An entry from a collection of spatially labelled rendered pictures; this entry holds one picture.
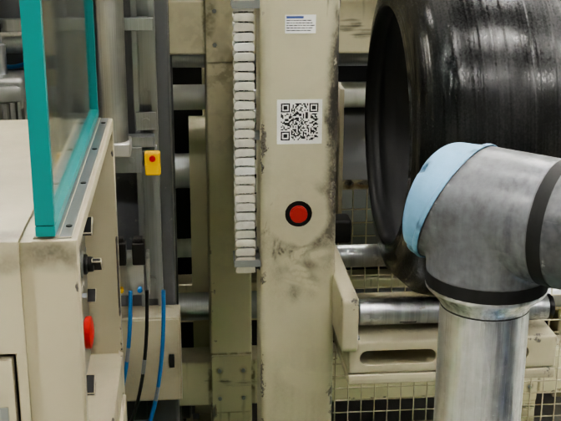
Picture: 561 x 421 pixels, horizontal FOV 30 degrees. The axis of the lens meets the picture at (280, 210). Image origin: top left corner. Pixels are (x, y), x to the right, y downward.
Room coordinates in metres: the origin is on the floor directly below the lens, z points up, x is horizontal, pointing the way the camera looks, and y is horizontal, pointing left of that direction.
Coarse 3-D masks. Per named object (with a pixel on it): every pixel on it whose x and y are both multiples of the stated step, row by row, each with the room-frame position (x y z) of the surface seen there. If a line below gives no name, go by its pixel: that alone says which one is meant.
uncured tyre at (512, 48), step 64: (384, 0) 1.85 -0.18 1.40; (448, 0) 1.62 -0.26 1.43; (512, 0) 1.62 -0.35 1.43; (384, 64) 2.05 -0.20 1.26; (448, 64) 1.55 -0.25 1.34; (512, 64) 1.55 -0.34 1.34; (384, 128) 2.05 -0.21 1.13; (448, 128) 1.52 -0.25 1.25; (512, 128) 1.51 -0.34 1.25; (384, 192) 1.98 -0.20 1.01; (384, 256) 1.79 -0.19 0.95
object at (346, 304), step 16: (336, 256) 1.79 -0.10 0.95; (336, 272) 1.71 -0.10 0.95; (336, 288) 1.65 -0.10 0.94; (352, 288) 1.63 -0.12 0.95; (336, 304) 1.65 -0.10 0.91; (352, 304) 1.59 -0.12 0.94; (336, 320) 1.64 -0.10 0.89; (352, 320) 1.59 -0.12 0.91; (336, 336) 1.64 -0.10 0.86; (352, 336) 1.59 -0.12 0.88
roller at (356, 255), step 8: (344, 248) 1.92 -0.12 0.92; (352, 248) 1.92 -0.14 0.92; (360, 248) 1.92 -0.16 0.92; (368, 248) 1.92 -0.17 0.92; (376, 248) 1.92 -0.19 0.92; (344, 256) 1.91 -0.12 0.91; (352, 256) 1.91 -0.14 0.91; (360, 256) 1.91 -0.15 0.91; (368, 256) 1.91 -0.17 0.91; (376, 256) 1.91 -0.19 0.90; (344, 264) 1.91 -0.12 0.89; (352, 264) 1.91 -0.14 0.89; (360, 264) 1.91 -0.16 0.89; (368, 264) 1.91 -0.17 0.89; (376, 264) 1.91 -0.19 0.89; (384, 264) 1.92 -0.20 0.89
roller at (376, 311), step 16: (368, 304) 1.64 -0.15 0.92; (384, 304) 1.64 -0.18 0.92; (400, 304) 1.64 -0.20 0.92; (416, 304) 1.64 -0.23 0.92; (432, 304) 1.64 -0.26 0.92; (544, 304) 1.66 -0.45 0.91; (368, 320) 1.63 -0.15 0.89; (384, 320) 1.63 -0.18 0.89; (400, 320) 1.63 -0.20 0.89; (416, 320) 1.64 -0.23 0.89; (432, 320) 1.64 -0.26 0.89
